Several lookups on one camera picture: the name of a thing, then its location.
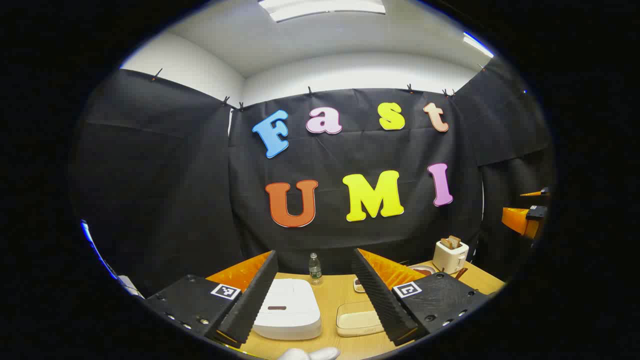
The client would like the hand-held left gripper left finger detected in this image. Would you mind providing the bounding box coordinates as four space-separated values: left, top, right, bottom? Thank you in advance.
145 250 279 349

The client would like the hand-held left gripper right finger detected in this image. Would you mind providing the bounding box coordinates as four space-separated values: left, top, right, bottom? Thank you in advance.
351 248 493 347

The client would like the white toaster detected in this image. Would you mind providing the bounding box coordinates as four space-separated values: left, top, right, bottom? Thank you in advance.
432 240 470 274

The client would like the white rice cooker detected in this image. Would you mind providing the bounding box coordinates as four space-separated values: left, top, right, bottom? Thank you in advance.
252 278 322 341

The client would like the clear rice container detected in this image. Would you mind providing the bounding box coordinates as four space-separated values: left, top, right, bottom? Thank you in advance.
335 301 386 337

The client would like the clear plastic water bottle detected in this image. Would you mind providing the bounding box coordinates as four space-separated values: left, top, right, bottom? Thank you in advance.
308 252 323 286

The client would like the ceiling light panel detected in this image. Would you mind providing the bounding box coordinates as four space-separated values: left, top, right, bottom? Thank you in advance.
462 31 496 59
257 0 387 23

